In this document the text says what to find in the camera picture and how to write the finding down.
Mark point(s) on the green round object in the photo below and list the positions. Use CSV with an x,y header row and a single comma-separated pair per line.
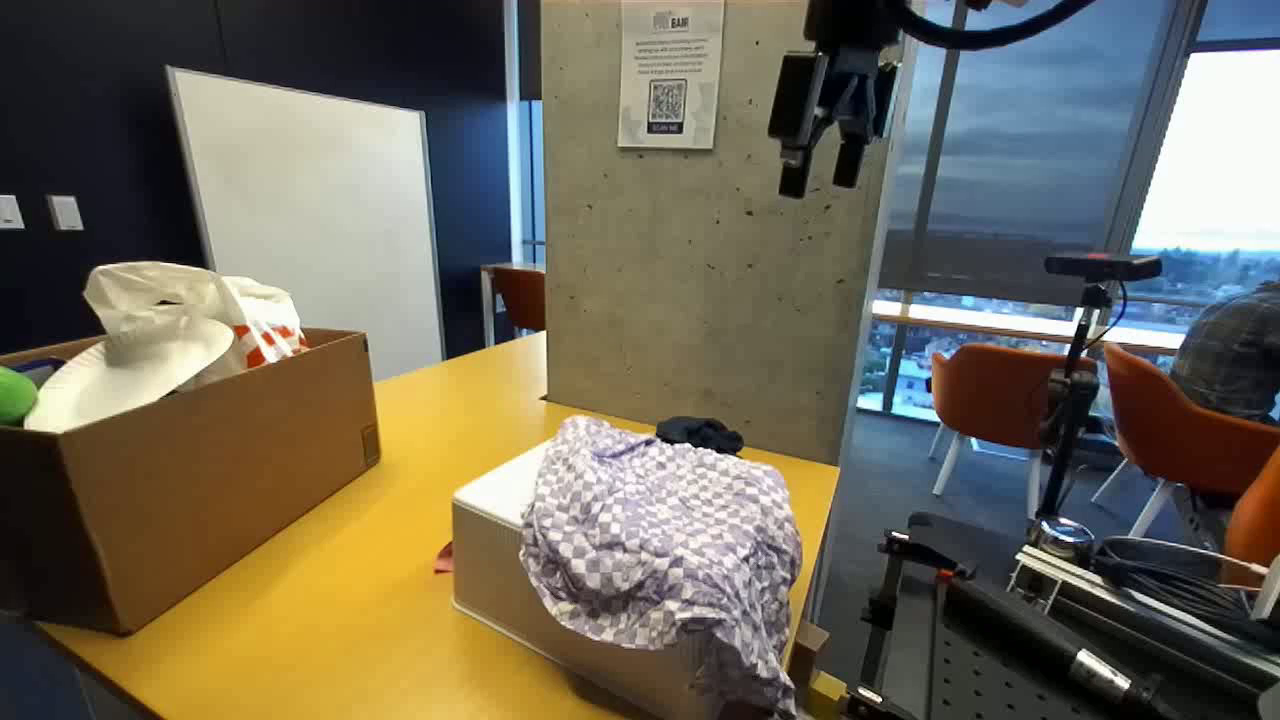
x,y
15,399

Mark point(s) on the purple checkered clothing piece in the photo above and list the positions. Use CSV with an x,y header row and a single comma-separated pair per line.
x,y
654,541

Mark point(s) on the white light switch plate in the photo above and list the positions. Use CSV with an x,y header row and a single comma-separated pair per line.
x,y
66,215
9,208

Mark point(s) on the white plastic bag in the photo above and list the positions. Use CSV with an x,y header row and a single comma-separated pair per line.
x,y
173,303

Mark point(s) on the white paper plate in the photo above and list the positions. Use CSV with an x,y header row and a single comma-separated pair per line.
x,y
127,380

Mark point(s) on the dark navy clothing piece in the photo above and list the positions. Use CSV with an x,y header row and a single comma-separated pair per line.
x,y
698,433

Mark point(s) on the seated person in grey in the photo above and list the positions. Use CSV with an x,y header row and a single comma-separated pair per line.
x,y
1234,353

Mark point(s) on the white whiteboard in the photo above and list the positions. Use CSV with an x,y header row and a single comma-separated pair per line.
x,y
323,215

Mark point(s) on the small wooden block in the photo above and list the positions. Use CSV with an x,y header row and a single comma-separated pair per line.
x,y
807,654

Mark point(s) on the brown cardboard box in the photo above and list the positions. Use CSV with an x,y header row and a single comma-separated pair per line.
x,y
185,494

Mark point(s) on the small red object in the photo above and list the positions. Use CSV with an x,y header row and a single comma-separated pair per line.
x,y
445,562

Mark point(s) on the black camera tripod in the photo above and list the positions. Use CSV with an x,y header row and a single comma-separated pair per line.
x,y
1074,402

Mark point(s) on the black cylindrical tube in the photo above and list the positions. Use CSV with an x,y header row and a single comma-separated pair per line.
x,y
1055,640

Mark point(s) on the paper notice with QR code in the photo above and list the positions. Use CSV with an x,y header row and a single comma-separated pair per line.
x,y
669,67

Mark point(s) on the aluminium rail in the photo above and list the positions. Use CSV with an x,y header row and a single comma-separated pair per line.
x,y
1135,579

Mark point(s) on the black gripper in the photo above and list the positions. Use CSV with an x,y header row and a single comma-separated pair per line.
x,y
854,30

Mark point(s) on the white plastic storage box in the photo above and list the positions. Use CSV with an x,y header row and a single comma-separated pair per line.
x,y
495,562

